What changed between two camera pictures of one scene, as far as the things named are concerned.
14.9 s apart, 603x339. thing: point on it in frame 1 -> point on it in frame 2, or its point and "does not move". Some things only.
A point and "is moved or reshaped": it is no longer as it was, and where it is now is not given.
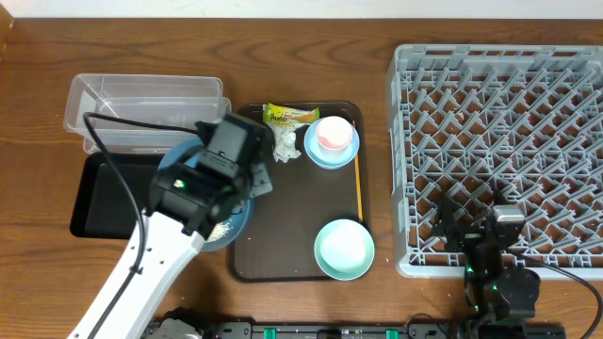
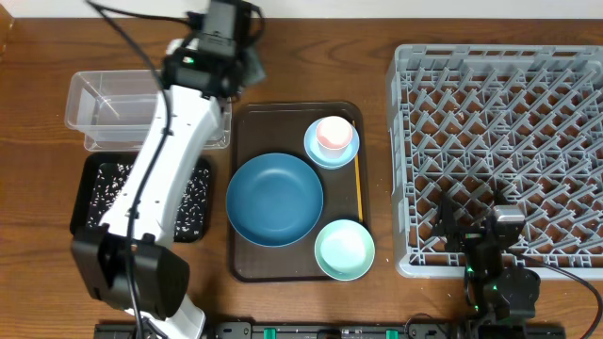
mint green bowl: (344, 250) does not move
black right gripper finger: (447, 225) does not move
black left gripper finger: (261, 182) -> (252, 71)
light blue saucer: (312, 148) does not move
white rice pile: (220, 231) -> (192, 218)
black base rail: (353, 330) does not move
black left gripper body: (240, 184) -> (235, 60)
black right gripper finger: (499, 199) does not move
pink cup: (334, 136) does not move
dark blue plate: (180, 153) is moved or reshaped
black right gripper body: (466, 236) does not move
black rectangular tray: (102, 204) does not move
